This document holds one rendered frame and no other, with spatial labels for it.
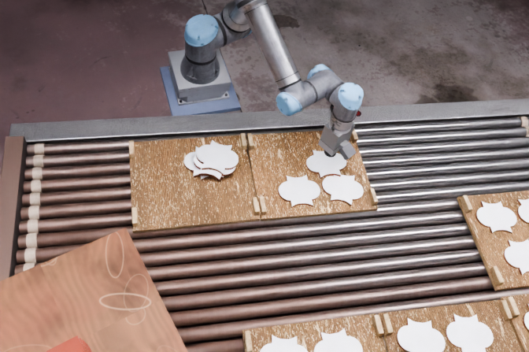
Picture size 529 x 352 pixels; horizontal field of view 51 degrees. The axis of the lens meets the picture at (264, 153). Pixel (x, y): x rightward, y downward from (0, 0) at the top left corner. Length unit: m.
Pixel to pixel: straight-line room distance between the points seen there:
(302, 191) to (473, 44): 2.61
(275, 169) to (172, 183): 0.36
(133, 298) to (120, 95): 1.96
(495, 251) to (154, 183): 1.16
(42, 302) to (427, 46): 3.15
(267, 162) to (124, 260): 0.62
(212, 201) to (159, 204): 0.17
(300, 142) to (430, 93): 1.86
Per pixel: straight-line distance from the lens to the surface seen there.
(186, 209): 1.83
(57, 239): 1.84
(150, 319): 1.57
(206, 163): 1.87
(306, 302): 1.75
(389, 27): 4.12
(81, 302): 1.61
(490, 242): 2.04
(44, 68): 3.60
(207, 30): 2.00
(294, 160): 1.98
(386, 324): 1.74
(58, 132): 2.08
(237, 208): 1.84
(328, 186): 1.93
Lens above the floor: 2.52
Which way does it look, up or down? 53 degrees down
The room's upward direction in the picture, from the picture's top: 12 degrees clockwise
